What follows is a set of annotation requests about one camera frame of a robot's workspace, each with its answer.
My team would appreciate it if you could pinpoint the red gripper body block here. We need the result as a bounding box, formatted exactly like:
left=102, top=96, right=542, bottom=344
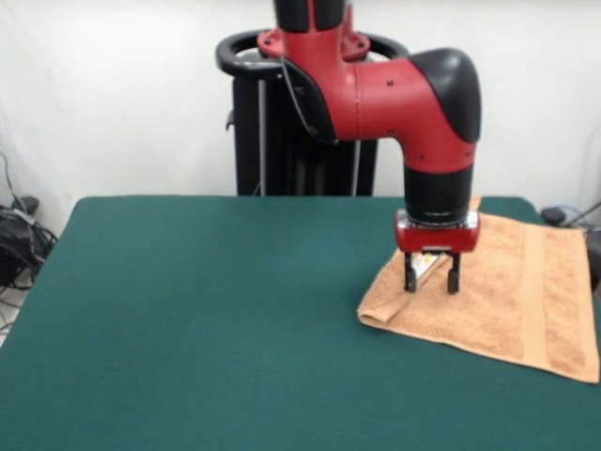
left=393, top=210, right=482, bottom=256

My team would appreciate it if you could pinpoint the black cable tangle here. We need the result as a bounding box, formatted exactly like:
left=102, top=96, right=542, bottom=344
left=0, top=149, right=60, bottom=334
left=539, top=201, right=601, bottom=288

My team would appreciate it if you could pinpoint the tan terry towel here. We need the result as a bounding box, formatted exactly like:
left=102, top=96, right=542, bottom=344
left=356, top=194, right=601, bottom=385

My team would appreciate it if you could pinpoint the dark green table cloth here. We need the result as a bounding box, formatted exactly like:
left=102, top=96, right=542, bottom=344
left=0, top=194, right=601, bottom=451

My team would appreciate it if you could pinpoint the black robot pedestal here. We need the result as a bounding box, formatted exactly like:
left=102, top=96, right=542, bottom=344
left=215, top=30, right=412, bottom=196

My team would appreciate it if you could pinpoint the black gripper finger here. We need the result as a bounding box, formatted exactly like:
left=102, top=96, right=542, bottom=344
left=402, top=253, right=419, bottom=294
left=443, top=252, right=464, bottom=295

